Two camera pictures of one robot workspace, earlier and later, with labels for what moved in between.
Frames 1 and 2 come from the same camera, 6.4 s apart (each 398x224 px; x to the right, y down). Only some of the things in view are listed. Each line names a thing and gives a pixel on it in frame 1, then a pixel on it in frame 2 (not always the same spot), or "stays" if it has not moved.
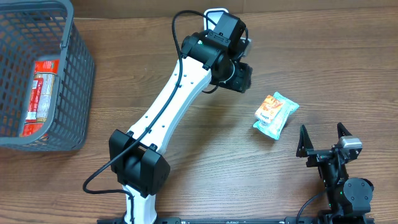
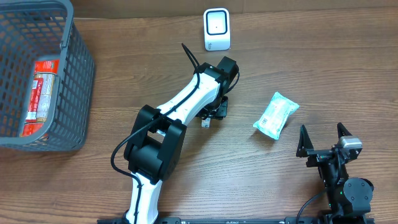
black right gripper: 319,155 stays
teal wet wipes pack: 275,128 stays
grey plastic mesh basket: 36,30 stays
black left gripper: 241,78 to 214,112
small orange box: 268,109 to 206,123
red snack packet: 41,96 stays
